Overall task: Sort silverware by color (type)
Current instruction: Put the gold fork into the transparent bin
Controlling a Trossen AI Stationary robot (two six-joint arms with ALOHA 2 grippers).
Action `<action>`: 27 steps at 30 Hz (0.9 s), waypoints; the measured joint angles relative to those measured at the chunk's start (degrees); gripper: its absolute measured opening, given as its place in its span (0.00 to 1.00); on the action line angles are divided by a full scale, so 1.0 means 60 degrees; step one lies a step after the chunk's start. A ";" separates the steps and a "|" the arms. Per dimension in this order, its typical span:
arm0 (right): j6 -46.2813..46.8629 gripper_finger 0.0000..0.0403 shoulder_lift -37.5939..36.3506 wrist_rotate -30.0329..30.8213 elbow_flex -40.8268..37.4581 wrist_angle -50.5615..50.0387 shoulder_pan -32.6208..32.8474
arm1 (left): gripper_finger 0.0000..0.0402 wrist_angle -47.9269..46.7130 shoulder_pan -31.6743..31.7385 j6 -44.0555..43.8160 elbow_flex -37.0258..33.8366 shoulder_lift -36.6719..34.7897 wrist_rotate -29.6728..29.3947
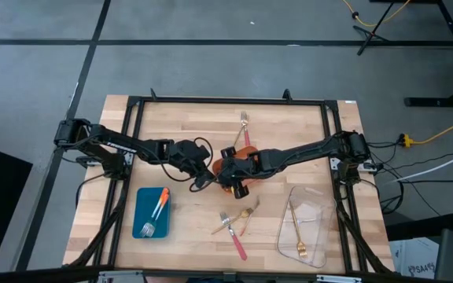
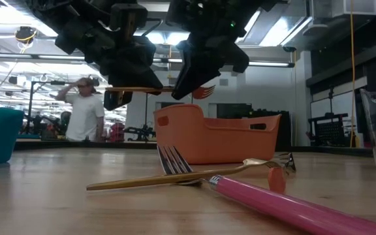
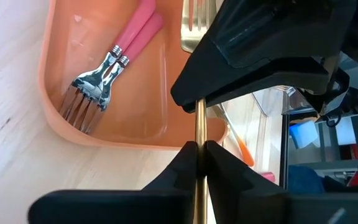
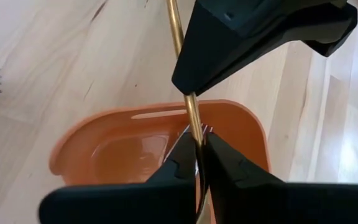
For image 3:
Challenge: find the blue white box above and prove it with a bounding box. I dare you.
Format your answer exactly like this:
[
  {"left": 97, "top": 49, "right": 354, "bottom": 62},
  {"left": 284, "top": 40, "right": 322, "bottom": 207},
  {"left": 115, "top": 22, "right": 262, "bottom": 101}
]
[{"left": 289, "top": 120, "right": 319, "bottom": 150}]

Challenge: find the blue denim cloth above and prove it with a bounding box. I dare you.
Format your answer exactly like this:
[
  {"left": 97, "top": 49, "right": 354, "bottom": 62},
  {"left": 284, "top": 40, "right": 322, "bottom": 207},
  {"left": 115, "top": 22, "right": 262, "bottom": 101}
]
[{"left": 287, "top": 164, "right": 323, "bottom": 194}]

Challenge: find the black aluminium table frame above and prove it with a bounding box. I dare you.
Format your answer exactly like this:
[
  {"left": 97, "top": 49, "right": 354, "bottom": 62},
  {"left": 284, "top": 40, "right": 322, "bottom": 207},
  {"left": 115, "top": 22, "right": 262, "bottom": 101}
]
[{"left": 278, "top": 113, "right": 290, "bottom": 191}]

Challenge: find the gold fork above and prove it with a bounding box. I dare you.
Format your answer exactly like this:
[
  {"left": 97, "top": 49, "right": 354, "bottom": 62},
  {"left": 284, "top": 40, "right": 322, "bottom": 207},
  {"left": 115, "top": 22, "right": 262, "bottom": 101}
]
[{"left": 180, "top": 0, "right": 218, "bottom": 224}]

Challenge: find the pink handled silver fork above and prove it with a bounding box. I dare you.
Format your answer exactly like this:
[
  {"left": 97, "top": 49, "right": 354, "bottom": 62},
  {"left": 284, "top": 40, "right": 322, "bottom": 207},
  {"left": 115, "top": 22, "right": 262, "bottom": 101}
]
[
  {"left": 79, "top": 12, "right": 165, "bottom": 135},
  {"left": 59, "top": 0, "right": 158, "bottom": 123},
  {"left": 260, "top": 171, "right": 277, "bottom": 184}
]

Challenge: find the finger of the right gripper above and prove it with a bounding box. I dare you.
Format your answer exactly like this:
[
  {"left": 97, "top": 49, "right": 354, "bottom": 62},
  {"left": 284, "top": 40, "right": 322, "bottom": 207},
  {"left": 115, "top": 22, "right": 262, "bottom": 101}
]
[{"left": 170, "top": 0, "right": 354, "bottom": 114}]

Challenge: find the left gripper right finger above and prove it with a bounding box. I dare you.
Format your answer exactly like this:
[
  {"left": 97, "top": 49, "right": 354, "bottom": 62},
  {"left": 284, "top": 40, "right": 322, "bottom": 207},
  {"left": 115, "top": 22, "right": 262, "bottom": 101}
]
[{"left": 206, "top": 139, "right": 358, "bottom": 224}]

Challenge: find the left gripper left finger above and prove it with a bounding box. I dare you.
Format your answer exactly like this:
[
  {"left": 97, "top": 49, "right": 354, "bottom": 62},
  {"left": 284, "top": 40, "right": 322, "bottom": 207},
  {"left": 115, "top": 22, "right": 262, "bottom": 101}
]
[{"left": 28, "top": 141, "right": 199, "bottom": 224}]

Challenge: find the clear plastic bin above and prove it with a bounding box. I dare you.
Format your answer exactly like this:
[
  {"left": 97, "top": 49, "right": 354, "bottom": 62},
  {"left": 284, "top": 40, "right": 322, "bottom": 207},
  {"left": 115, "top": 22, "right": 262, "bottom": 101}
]
[{"left": 252, "top": 85, "right": 295, "bottom": 118}]

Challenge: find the orange handled silver fork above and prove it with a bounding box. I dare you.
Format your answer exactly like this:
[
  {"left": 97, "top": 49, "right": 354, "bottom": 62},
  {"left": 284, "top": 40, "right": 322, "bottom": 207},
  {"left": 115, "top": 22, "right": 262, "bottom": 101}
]
[{"left": 218, "top": 104, "right": 257, "bottom": 168}]

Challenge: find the orange plastic bin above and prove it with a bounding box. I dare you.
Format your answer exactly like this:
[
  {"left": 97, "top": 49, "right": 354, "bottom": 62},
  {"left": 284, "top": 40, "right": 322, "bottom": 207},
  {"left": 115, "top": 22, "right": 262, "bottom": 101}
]
[{"left": 37, "top": 0, "right": 230, "bottom": 152}]

